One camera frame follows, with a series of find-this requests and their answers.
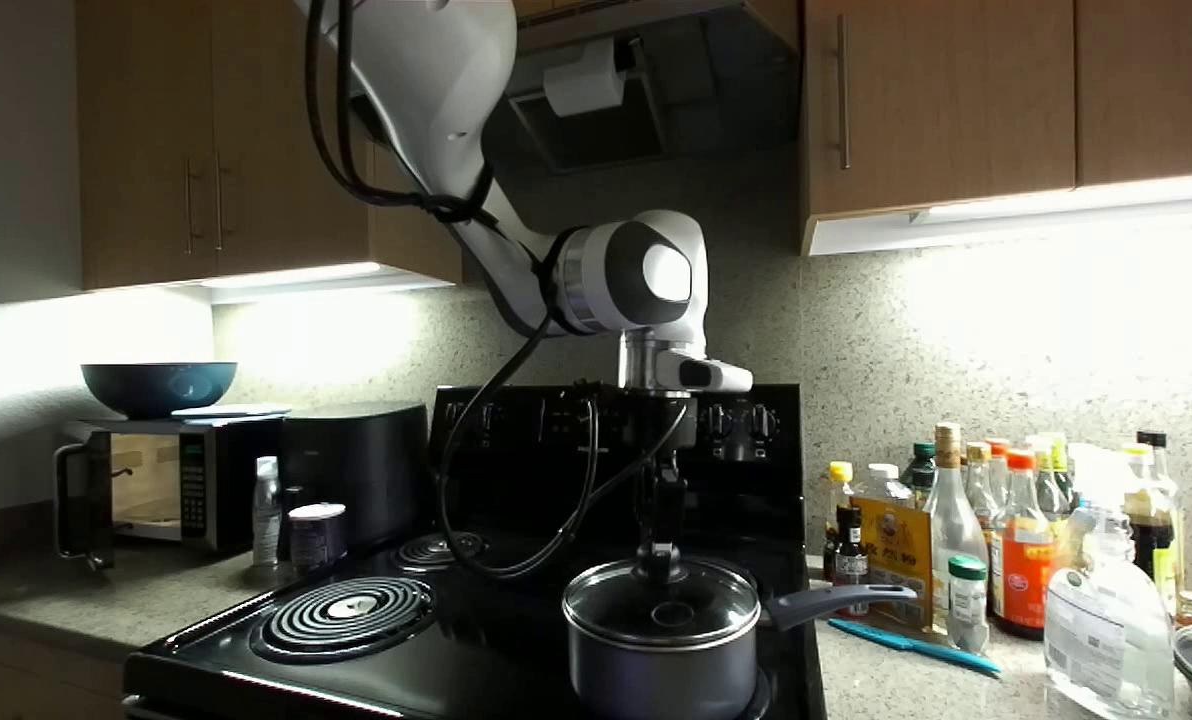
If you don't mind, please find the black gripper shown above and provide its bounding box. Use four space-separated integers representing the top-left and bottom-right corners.
623 390 697 569

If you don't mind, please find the glass pot lid black knob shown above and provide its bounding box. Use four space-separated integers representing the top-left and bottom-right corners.
561 540 766 655

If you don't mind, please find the small jar green lid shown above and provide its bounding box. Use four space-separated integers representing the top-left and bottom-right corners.
943 551 993 655

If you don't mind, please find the dark jar with white lid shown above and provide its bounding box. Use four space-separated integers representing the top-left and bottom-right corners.
286 501 354 580

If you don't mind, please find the black electric stove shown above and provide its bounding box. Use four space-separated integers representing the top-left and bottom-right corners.
119 381 829 720

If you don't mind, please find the yellow cap dark bottle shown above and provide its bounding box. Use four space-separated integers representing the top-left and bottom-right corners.
825 457 871 583

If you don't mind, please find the white cap bottle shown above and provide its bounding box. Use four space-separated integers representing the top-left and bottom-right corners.
863 462 910 509

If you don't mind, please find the small coil stove burner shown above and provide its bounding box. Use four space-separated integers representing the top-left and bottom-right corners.
394 525 496 580

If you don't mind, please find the green cap bottle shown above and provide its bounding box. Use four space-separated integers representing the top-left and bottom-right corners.
906 441 942 506

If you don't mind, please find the teal utensil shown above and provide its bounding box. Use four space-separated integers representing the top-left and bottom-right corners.
829 614 1009 682

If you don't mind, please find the clear glass bottle cork stopper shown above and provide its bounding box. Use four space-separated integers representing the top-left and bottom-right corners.
923 419 993 645

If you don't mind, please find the tan cap bottle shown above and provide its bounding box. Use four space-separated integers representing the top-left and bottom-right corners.
960 441 1004 536

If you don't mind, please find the large coil stove burner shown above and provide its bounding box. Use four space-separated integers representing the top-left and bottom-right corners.
250 571 435 663

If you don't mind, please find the orange label sauce bottle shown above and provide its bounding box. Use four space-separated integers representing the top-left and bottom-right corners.
993 449 1062 641

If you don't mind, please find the yellow green bottle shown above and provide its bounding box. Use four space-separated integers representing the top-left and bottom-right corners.
1034 432 1081 528

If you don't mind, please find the small clear slim bottle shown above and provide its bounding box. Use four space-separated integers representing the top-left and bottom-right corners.
250 453 286 571

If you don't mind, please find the large clear plastic bottle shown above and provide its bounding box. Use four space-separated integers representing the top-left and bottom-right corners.
1040 511 1180 720

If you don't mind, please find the range hood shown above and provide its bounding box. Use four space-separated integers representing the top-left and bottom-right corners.
490 0 803 178

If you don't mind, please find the small white box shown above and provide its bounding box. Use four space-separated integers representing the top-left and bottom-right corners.
541 37 629 120

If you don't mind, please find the black microwave oven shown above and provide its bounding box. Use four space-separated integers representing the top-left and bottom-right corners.
48 410 290 564

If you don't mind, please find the dark sauce bottle black cap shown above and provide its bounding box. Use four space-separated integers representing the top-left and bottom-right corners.
1120 430 1184 620

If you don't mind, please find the blue bowl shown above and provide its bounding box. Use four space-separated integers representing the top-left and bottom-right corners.
79 358 241 423

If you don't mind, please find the dark pot with long handle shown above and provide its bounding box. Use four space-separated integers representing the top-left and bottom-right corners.
561 555 920 720

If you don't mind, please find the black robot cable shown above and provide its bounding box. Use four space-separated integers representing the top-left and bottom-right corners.
302 0 701 589

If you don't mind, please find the wide wooden wall cabinet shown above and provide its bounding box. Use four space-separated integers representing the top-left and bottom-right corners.
796 0 1192 257

